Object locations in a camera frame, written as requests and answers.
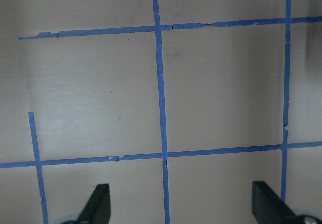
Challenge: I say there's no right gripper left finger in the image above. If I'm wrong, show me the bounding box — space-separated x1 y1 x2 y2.
58 183 111 224

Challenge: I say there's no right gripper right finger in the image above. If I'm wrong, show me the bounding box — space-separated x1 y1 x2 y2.
252 181 321 224

